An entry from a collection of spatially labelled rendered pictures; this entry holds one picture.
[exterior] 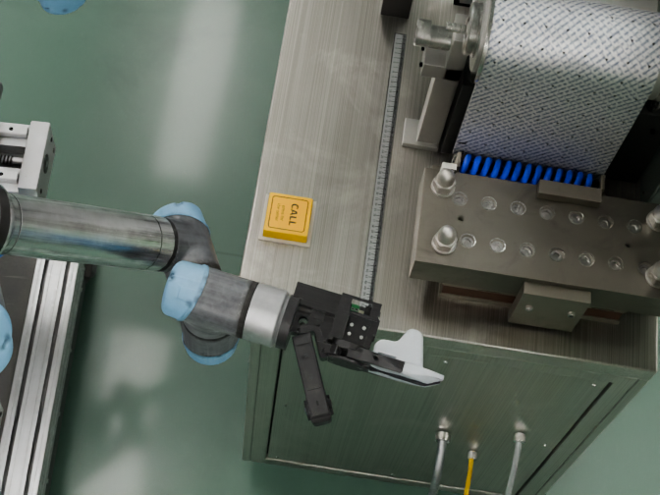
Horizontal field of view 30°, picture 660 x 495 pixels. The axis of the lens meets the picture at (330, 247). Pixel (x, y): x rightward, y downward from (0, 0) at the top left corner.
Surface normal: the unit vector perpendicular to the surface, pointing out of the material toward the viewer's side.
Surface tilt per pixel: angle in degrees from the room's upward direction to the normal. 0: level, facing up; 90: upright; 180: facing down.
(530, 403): 90
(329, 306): 14
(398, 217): 0
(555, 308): 90
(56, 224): 46
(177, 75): 0
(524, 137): 90
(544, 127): 90
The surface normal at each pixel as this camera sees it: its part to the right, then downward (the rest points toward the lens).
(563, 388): -0.13, 0.88
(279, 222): 0.08, -0.44
